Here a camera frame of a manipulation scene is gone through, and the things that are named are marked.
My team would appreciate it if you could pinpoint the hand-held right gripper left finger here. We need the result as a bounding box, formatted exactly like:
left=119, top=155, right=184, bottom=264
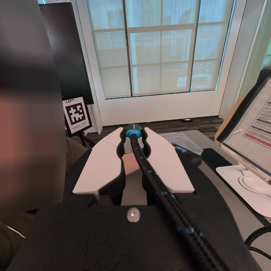
left=73, top=127, right=126, bottom=195

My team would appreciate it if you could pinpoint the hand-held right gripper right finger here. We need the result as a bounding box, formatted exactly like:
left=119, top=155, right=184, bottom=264
left=141, top=127, right=195, bottom=193

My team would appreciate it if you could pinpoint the black braided HDMI cable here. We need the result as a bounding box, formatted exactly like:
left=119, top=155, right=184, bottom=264
left=125, top=123, right=271, bottom=271

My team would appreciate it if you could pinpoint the black HDMI box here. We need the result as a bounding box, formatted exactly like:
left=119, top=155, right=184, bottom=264
left=171, top=143, right=202, bottom=167

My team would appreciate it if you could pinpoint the clear plastic bin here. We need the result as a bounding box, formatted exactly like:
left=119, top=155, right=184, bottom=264
left=158, top=131, right=204, bottom=155

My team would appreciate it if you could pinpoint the black table mat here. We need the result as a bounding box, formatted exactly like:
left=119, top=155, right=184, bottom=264
left=201, top=148, right=234, bottom=168

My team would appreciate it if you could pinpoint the tablet on white stand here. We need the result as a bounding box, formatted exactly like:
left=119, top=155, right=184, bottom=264
left=214, top=71, right=271, bottom=218

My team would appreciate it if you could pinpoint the white framed window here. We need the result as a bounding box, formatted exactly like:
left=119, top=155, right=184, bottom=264
left=85, top=0, right=237, bottom=100

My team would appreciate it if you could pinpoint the black wall screen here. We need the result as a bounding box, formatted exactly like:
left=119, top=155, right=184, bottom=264
left=39, top=2, right=95, bottom=105

